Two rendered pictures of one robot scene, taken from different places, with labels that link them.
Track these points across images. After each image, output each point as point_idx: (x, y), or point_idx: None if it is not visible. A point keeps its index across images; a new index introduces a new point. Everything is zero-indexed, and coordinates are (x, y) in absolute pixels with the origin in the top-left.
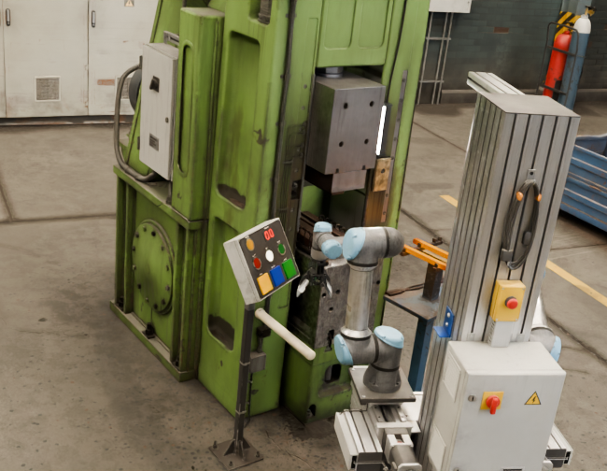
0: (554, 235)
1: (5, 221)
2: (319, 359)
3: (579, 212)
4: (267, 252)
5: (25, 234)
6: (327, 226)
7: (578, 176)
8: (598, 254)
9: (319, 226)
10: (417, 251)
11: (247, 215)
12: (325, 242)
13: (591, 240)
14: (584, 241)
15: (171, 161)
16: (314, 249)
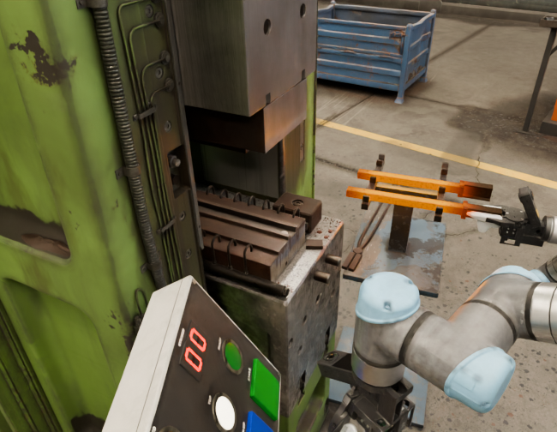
0: (329, 102)
1: None
2: (294, 419)
3: (338, 76)
4: (218, 411)
5: None
6: (412, 294)
7: (330, 45)
8: (372, 107)
9: (394, 306)
10: (391, 195)
11: (85, 274)
12: (463, 369)
13: (357, 97)
14: (353, 99)
15: None
16: (376, 368)
